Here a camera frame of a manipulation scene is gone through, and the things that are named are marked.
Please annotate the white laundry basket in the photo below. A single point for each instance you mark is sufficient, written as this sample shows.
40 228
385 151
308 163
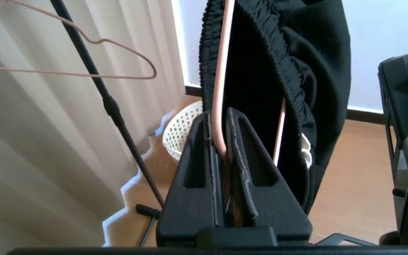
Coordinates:
182 127

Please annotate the black shorts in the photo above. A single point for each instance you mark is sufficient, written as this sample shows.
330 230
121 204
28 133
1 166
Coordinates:
317 71

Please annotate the beige curtain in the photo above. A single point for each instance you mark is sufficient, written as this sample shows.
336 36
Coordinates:
30 141

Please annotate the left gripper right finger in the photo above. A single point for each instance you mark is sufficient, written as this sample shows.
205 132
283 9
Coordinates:
278 209

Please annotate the pink clothes hanger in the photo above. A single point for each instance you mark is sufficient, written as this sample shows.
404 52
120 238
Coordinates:
220 71
66 73

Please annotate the black clothes rack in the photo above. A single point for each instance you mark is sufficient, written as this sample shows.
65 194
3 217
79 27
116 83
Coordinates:
113 110

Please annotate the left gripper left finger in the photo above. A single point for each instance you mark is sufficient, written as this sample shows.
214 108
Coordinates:
190 209

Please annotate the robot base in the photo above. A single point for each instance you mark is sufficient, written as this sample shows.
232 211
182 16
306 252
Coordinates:
402 99

